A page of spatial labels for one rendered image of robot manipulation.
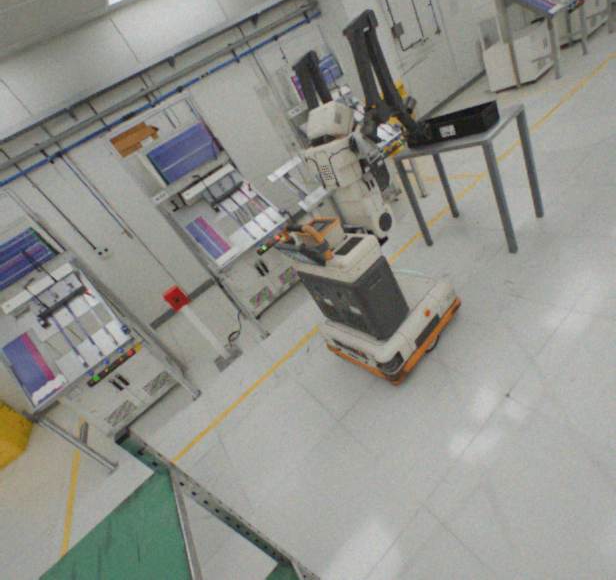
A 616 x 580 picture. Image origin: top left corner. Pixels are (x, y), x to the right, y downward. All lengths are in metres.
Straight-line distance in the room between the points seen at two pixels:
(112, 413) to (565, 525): 2.89
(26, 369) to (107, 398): 0.60
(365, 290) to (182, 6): 4.15
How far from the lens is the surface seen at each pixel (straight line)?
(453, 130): 2.44
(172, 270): 4.61
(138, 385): 3.20
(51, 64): 4.69
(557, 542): 1.60
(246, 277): 3.08
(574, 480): 1.67
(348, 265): 1.53
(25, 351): 3.03
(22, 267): 3.08
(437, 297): 2.01
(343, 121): 1.77
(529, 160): 2.70
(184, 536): 0.87
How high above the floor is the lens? 1.52
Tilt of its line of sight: 27 degrees down
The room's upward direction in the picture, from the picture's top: 31 degrees counter-clockwise
